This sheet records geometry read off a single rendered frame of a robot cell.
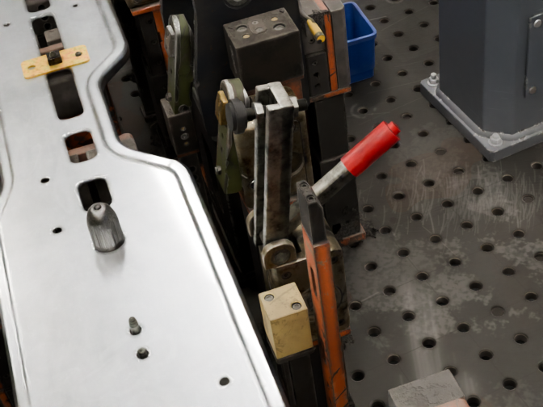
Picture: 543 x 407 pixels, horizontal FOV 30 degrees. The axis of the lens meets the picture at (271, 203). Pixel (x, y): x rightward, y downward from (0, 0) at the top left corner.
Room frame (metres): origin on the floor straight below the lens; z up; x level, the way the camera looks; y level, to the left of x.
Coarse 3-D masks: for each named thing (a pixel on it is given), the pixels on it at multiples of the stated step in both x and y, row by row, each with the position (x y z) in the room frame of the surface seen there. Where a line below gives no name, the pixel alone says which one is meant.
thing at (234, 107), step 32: (256, 96) 0.66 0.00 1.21; (288, 96) 0.65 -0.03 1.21; (256, 128) 0.66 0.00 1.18; (288, 128) 0.63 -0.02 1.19; (256, 160) 0.66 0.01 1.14; (288, 160) 0.63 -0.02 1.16; (256, 192) 0.65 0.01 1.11; (288, 192) 0.63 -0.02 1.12; (256, 224) 0.65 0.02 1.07; (288, 224) 0.63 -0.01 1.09
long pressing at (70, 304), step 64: (0, 0) 1.25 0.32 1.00; (64, 0) 1.22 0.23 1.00; (0, 64) 1.09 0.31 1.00; (0, 128) 0.96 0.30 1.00; (64, 128) 0.94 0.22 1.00; (64, 192) 0.82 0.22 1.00; (128, 192) 0.81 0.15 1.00; (192, 192) 0.79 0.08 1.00; (0, 256) 0.75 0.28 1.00; (64, 256) 0.73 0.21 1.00; (128, 256) 0.71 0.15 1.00; (192, 256) 0.70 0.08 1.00; (64, 320) 0.64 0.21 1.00; (192, 320) 0.62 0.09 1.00; (64, 384) 0.57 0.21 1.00; (128, 384) 0.56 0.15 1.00; (192, 384) 0.54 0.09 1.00; (256, 384) 0.53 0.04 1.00
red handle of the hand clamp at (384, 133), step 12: (384, 120) 0.68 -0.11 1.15; (372, 132) 0.67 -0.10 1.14; (384, 132) 0.66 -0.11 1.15; (396, 132) 0.66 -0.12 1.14; (360, 144) 0.66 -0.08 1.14; (372, 144) 0.66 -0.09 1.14; (384, 144) 0.66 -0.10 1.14; (348, 156) 0.66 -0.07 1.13; (360, 156) 0.66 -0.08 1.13; (372, 156) 0.65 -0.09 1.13; (336, 168) 0.66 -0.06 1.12; (348, 168) 0.65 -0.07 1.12; (360, 168) 0.65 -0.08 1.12; (324, 180) 0.66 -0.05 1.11; (336, 180) 0.65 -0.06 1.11; (348, 180) 0.65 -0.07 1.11; (324, 192) 0.65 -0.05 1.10; (336, 192) 0.65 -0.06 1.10; (300, 216) 0.64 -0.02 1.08
